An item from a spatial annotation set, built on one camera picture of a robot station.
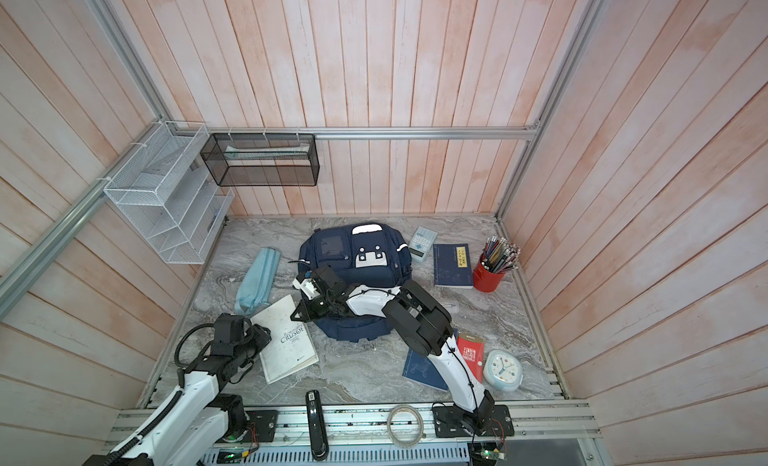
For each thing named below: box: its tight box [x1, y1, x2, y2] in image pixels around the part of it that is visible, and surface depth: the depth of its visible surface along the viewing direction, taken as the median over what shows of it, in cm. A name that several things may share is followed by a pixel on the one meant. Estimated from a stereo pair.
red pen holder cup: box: [473, 252, 506, 293], surface depth 96 cm
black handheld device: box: [305, 390, 329, 463], surface depth 73 cm
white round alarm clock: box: [483, 349, 524, 392], surface depth 81 cm
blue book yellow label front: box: [402, 348, 449, 391], surface depth 83 cm
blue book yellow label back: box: [433, 243, 473, 289], surface depth 106 cm
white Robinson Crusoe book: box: [250, 294, 319, 385], surface depth 85 cm
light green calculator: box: [410, 226, 438, 263], surface depth 113 cm
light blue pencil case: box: [235, 247, 282, 315], surface depth 99 cm
